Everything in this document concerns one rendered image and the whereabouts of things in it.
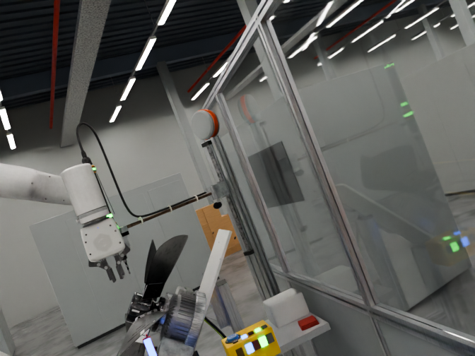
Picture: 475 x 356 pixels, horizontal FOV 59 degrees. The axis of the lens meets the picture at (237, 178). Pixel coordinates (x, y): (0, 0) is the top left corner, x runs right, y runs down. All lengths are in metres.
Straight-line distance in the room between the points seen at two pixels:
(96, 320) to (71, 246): 1.22
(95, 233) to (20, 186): 0.23
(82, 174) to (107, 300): 6.19
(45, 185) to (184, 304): 0.81
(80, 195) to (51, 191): 0.13
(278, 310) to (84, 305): 5.57
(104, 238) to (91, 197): 0.12
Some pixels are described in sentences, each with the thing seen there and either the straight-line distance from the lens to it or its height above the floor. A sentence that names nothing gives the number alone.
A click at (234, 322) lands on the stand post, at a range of 1.93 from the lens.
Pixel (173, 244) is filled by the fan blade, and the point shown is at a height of 1.40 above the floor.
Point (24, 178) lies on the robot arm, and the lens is 1.23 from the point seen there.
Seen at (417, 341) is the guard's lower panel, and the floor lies 0.94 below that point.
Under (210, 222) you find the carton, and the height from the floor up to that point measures 0.86.
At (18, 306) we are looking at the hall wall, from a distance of 14.00.
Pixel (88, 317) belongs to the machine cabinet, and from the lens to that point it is 7.36.
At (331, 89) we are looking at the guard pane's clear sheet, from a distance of 1.22.
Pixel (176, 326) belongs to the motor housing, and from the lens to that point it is 1.80.
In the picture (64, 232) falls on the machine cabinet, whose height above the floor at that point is 1.77.
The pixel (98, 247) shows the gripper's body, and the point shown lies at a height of 1.52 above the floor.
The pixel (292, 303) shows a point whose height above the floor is 0.94.
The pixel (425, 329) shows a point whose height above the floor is 1.00.
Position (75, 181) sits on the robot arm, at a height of 1.70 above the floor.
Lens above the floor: 1.55
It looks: level
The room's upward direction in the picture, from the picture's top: 21 degrees counter-clockwise
